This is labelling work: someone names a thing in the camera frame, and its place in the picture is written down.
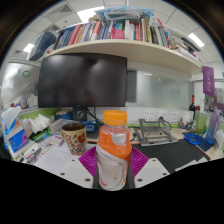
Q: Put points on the blue circuit board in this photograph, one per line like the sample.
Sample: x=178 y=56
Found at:
x=90 y=126

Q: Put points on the blue tissue box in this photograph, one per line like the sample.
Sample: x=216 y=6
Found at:
x=16 y=140

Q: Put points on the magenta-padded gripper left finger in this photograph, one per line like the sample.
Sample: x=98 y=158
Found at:
x=75 y=171

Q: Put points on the stack of white napkins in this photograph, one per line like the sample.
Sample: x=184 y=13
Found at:
x=36 y=123

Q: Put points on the orange-capped drink bottle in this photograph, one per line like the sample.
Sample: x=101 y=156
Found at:
x=113 y=156

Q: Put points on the small white paper slips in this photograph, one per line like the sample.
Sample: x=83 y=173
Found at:
x=191 y=164

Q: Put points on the beige floral mug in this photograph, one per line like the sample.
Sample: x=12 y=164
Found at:
x=75 y=140

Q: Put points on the blue round tin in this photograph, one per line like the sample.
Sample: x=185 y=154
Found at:
x=64 y=115

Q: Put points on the translucent purple water bottle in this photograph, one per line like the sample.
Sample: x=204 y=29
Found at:
x=212 y=128

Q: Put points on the black computer monitor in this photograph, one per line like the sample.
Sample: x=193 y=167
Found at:
x=81 y=80

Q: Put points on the purple hanging banner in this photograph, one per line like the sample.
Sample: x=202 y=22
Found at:
x=208 y=81

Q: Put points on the dark wine bottle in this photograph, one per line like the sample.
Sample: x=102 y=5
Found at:
x=192 y=106

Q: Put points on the clear plastic box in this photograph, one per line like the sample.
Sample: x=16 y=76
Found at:
x=60 y=125

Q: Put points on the white handwritten paper sheet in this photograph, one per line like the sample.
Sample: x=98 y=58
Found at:
x=55 y=156

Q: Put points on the ceiling lights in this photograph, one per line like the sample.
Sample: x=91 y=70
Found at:
x=90 y=13

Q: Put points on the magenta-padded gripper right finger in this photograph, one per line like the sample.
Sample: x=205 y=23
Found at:
x=151 y=171

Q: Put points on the navy blue box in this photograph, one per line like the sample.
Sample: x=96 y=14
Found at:
x=42 y=45

